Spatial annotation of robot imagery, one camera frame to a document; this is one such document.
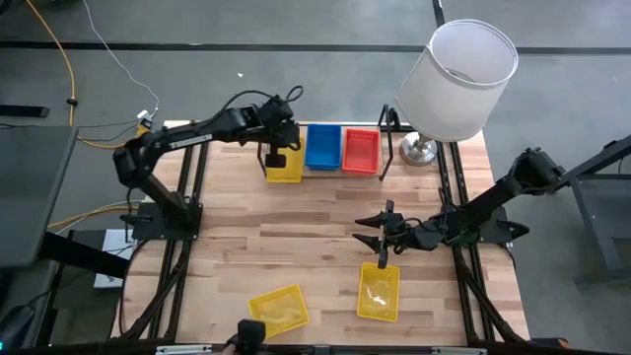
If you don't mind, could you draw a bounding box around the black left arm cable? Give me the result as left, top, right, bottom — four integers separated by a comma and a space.
209, 84, 305, 130

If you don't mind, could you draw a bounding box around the black device with light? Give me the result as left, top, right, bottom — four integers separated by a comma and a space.
0, 304, 36, 352

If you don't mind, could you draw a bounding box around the yellow plastic basket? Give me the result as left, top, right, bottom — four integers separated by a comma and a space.
265, 136, 306, 184
356, 261, 401, 322
247, 283, 311, 338

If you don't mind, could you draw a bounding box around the black flat floor bar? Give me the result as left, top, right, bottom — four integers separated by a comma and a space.
0, 104, 51, 119

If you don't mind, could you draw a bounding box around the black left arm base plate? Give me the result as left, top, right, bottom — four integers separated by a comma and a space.
130, 200, 204, 243

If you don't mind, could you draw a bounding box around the yellow floor cable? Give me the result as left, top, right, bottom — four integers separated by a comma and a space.
46, 204, 142, 231

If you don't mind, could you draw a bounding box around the white cable connector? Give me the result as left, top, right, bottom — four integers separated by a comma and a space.
136, 109, 155, 137

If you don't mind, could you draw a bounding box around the white floor cable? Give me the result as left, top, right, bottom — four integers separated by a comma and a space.
81, 0, 162, 122

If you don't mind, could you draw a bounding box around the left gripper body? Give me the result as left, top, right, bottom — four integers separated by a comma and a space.
255, 96, 302, 154

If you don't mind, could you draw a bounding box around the black desk beam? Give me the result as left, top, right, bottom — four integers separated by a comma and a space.
37, 230, 132, 281

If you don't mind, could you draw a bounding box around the grey desk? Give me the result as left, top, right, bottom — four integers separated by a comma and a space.
0, 122, 80, 270

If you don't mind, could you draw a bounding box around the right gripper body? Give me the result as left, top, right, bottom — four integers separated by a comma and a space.
377, 199, 425, 270

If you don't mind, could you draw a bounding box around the grey desk frame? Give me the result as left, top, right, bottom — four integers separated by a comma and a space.
556, 133, 631, 287

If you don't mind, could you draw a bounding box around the orange-red plastic basket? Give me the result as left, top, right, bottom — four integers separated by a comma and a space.
341, 128, 382, 177

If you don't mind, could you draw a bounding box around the white paper sheet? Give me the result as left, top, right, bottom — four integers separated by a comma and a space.
92, 228, 138, 290

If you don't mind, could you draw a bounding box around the white shade table lamp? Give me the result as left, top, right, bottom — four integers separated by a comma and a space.
392, 18, 521, 168

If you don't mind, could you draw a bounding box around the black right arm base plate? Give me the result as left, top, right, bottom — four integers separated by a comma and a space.
480, 205, 515, 246

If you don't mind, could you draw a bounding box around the blue plastic basket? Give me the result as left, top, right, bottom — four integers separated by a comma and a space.
304, 123, 343, 172

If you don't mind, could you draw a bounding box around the orange floor cable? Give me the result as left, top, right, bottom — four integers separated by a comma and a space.
24, 0, 149, 150

